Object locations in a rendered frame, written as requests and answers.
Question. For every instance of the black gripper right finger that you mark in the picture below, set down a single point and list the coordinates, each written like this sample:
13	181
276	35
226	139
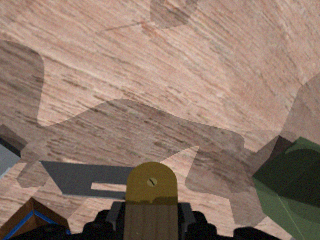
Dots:
190	229

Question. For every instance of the brown wooden block with blue band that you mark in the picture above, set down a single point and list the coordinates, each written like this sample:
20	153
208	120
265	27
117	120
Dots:
30	216

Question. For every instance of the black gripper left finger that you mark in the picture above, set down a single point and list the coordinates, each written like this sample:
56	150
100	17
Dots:
113	225

